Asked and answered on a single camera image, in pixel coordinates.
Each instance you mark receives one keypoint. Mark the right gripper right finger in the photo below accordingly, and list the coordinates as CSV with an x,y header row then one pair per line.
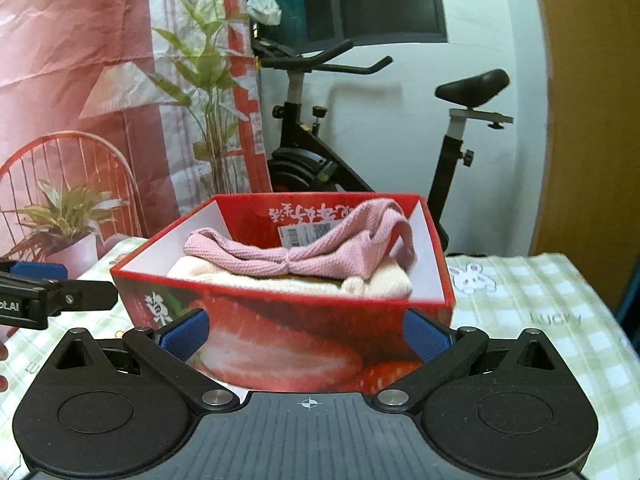
x,y
446,355

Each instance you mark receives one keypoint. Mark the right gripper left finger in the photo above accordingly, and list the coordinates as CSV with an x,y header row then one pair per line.
x,y
167,351

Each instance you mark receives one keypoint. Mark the cream knitted cloth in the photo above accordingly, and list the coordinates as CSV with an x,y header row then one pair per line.
x,y
388,281

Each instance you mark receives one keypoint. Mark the pink knitted cloth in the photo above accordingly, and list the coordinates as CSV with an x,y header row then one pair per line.
x,y
355,247

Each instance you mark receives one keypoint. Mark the red strawberry cardboard box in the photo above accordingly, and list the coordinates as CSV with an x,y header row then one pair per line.
x,y
269,341

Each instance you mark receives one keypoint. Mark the teal curtain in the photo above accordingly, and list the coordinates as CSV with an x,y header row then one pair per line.
x,y
627,314

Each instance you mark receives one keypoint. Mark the brown wooden door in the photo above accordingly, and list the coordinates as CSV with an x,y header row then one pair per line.
x,y
589,206

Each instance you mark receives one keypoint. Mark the pink printed backdrop curtain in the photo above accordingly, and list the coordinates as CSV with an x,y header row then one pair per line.
x,y
120,116

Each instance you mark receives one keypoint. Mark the white crumpled plastic bag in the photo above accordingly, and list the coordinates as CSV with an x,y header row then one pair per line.
x,y
265,12

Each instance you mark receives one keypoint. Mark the dark window with frame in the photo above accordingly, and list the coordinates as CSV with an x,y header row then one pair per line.
x,y
308,25

